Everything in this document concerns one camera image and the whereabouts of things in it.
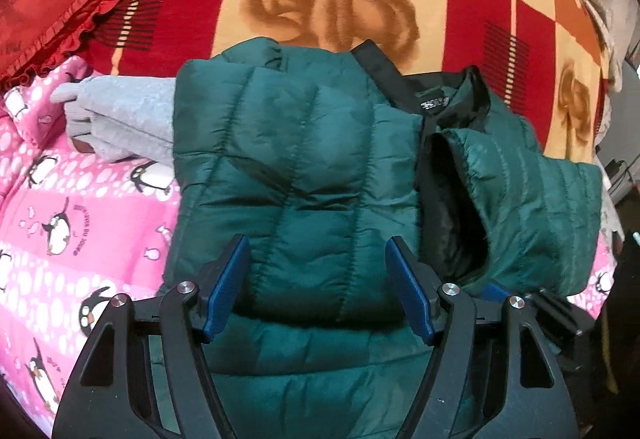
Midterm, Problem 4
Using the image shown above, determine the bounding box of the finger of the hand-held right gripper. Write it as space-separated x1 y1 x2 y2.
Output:
482 283 586 340

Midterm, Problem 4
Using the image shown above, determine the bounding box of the pink penguin blanket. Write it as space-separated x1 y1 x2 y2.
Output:
0 55 615 425

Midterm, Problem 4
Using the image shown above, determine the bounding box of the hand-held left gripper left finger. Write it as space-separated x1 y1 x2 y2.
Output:
52 234 251 439

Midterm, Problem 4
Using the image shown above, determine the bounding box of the grey sweater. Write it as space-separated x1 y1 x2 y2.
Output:
50 75 178 164

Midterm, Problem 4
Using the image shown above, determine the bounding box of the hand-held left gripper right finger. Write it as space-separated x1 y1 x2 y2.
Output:
385 235 576 439

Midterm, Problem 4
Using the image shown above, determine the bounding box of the green puffer jacket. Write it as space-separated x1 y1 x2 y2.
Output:
150 36 603 439

